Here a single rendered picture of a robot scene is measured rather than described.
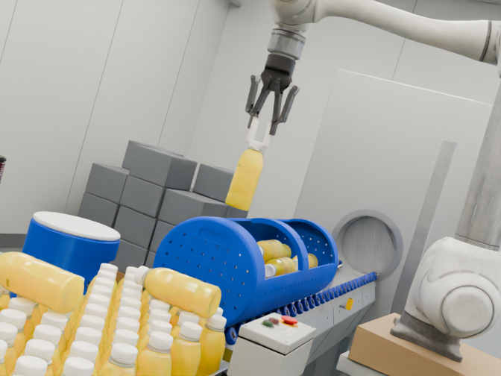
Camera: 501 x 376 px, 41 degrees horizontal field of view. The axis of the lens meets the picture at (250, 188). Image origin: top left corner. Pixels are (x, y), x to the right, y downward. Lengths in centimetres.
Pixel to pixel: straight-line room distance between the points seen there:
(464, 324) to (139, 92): 562
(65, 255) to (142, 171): 353
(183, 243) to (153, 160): 384
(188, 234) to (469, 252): 67
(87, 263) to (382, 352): 92
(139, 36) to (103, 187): 165
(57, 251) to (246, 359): 94
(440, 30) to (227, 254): 75
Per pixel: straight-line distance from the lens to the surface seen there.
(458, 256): 152
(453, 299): 147
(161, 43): 695
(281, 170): 718
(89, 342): 108
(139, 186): 556
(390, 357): 167
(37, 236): 211
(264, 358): 127
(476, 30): 173
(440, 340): 174
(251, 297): 162
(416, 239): 296
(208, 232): 166
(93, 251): 208
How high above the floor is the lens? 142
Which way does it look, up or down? 3 degrees down
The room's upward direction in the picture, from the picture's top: 17 degrees clockwise
